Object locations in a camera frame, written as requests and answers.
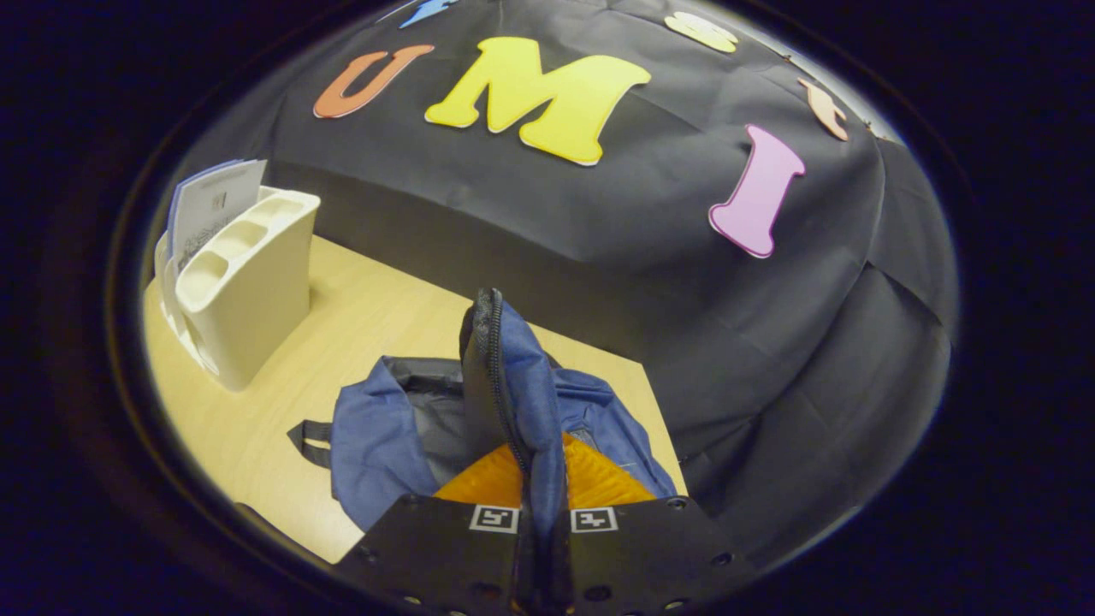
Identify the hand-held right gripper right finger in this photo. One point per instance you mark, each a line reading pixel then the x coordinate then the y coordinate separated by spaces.
pixel 650 556

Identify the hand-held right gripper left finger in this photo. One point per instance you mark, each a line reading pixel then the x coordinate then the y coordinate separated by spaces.
pixel 436 556

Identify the blue schoolbag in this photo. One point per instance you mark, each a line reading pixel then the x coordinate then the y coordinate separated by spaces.
pixel 376 445

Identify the white plastic bookshelf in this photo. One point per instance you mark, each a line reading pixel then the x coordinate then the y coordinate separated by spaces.
pixel 257 291

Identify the white cover book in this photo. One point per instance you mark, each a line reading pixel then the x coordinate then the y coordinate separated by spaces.
pixel 218 210

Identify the grey-blue cover book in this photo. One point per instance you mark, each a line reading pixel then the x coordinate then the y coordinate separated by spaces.
pixel 177 192

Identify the black backdrop cloth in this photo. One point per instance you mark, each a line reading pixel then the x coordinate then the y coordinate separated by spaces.
pixel 599 257

